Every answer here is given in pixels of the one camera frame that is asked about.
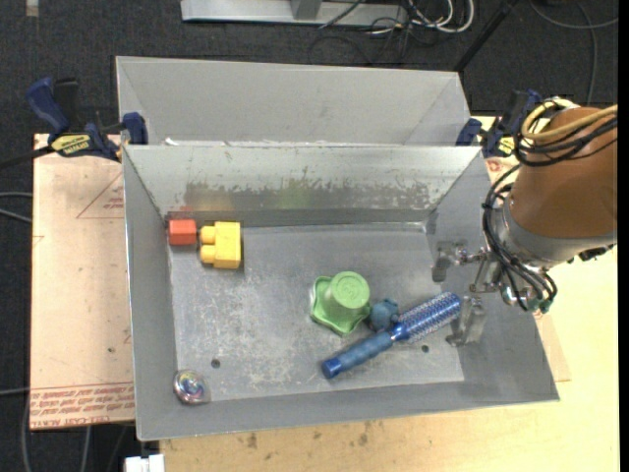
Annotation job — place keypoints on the black cylinder on white bracket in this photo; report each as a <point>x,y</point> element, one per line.
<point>595,253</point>

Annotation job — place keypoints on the brown cardboard board red print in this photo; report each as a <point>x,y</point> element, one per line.
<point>78,273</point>

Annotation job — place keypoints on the small teal toy figure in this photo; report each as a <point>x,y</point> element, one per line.
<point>383,313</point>

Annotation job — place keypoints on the blue round hairbrush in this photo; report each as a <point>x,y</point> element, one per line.
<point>388,337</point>

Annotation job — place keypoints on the red toy block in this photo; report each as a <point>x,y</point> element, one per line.
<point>182,232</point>

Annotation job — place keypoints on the yellow toy brick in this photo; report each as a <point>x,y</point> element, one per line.
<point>225,245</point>

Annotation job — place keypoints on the grey metal bin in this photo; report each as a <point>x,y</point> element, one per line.
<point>275,312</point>

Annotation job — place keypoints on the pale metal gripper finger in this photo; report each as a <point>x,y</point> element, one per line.
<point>442,261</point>
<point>471,320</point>

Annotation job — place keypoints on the green toy cup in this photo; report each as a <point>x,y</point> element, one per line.
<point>344,295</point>

